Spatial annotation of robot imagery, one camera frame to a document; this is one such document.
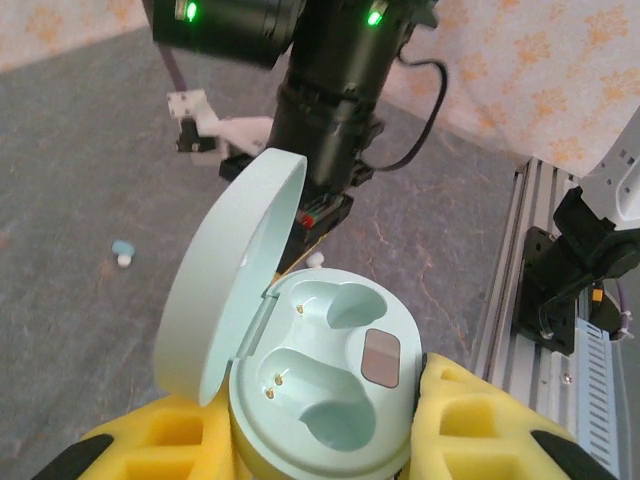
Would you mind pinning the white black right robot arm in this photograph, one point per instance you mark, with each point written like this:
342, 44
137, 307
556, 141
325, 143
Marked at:
585, 235

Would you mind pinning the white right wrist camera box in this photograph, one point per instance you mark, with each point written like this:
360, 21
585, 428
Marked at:
235, 131

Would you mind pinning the mint green earbud charging case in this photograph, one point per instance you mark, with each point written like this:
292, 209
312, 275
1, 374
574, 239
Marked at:
320, 360

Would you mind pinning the aluminium base frame rail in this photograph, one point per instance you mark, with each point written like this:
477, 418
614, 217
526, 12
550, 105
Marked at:
505, 280

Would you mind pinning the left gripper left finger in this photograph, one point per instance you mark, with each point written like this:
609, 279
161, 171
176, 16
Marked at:
165, 435

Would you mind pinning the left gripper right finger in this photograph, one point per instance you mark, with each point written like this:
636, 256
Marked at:
470, 425

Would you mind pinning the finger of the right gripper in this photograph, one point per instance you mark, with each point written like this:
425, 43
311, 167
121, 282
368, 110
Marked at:
302, 245

